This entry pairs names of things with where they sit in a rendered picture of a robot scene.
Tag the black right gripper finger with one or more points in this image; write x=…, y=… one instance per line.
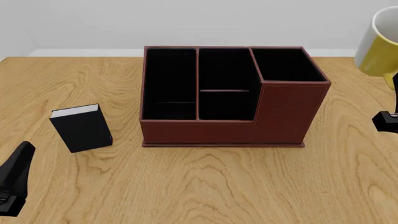
x=395, y=81

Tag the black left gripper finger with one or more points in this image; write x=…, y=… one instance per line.
x=19, y=168

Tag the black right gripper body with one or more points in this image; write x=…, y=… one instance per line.
x=385, y=123

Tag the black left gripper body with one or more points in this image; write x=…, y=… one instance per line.
x=11, y=205

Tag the yellow and white mug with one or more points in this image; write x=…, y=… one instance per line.
x=377, y=58

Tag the red-brown desk caddy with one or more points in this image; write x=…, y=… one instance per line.
x=289, y=112

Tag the black book with white pages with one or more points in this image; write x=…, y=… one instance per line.
x=82, y=130

